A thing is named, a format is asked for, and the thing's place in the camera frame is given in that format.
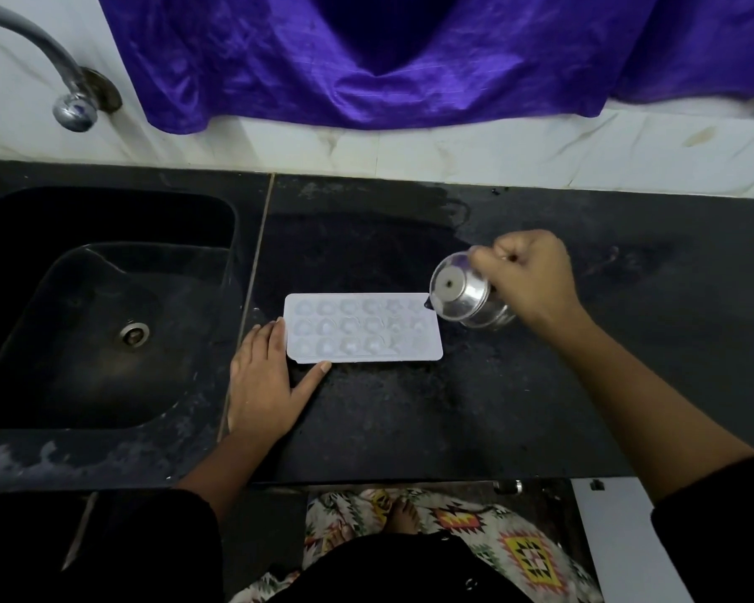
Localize white ice cube tray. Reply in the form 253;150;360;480
283;293;444;364

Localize steel cup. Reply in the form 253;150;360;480
429;246;517;331

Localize chrome tap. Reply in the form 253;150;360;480
0;0;124;134

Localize white cabinet door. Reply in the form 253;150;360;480
571;477;696;603

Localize metal sink drain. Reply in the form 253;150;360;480
118;321;151;350

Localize purple satin cloth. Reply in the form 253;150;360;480
96;0;754;136

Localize person's left forearm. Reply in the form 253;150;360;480
175;427;290;525

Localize person's right hand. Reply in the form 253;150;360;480
468;230;589;331

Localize person's left hand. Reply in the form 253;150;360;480
227;318;333;443

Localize person's black top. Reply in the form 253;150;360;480
0;455;754;603

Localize person's foot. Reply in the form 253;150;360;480
385;496;423;536

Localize patterned multicolour trousers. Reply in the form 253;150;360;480
229;486;604;603

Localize person's right forearm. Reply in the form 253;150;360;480
540;304;754;504

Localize black stone sink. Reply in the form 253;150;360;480
0;185;240;431

